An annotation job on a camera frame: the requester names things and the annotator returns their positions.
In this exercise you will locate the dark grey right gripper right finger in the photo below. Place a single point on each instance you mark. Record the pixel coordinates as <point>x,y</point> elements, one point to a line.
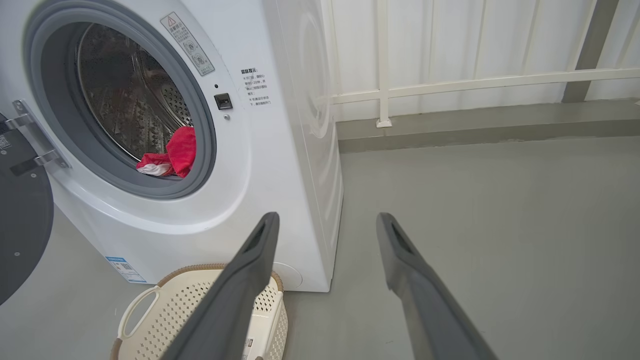
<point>425,305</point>

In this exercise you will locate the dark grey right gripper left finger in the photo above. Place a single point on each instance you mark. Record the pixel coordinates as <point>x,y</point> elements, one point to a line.
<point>235,300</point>

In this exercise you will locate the red and white garment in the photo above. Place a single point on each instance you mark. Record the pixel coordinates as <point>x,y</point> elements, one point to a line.
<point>181,150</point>

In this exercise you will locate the dark washing machine door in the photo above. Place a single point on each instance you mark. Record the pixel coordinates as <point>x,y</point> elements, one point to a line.
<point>22,220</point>

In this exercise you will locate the cream perforated laundry basket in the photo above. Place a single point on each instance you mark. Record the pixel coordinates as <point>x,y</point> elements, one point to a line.
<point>165,320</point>

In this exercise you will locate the white front-load washing machine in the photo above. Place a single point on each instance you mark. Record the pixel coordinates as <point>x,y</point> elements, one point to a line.
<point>260,190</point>

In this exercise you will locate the black door latch socket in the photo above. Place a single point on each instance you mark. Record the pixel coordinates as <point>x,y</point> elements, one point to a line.
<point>223,101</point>

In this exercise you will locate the stainless steel washing machine drum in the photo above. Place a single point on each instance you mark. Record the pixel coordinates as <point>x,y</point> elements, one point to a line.
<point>125,95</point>

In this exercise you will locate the chrome door hinge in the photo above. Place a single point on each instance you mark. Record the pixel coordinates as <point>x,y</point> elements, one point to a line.
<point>37,135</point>

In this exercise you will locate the grey rubber door gasket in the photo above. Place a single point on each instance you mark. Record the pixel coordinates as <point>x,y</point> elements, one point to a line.
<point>55,75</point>

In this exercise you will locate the round white filter cover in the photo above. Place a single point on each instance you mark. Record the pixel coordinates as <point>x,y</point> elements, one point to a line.
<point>292,275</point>

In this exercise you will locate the blue energy label sticker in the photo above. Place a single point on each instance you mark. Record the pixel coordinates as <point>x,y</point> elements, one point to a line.
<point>125,270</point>

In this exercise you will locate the black text notice sticker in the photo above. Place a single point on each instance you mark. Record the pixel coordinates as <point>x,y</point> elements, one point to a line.
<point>256,87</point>

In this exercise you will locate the white metal railing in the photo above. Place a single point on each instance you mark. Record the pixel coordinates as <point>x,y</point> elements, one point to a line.
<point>382,60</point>

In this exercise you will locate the grey warning label sticker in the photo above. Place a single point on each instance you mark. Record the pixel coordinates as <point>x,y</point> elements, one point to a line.
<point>187,44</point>

